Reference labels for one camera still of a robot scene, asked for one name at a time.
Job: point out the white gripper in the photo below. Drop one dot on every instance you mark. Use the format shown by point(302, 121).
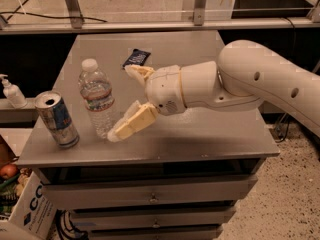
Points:
point(164, 89)

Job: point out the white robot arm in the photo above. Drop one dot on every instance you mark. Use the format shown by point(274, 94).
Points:
point(244, 75)

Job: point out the white cardboard box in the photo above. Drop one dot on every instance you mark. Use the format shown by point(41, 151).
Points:
point(25, 213)

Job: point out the silver blue energy drink can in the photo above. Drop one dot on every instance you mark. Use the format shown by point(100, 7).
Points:
point(54, 113)

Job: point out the clear plastic water bottle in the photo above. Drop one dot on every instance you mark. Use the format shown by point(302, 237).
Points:
point(96, 90)

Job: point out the metal window frame rail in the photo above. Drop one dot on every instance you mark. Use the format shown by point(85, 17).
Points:
point(82, 16)

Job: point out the red apple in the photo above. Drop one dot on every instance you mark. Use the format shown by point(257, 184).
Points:
point(8, 171)

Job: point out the white pump dispenser bottle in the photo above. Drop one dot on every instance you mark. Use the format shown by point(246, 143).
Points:
point(13, 93)

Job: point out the dark blue snack packet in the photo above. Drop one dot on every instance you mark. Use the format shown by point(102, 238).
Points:
point(137, 57)

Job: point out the grey drawer cabinet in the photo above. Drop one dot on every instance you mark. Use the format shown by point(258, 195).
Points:
point(179, 179)

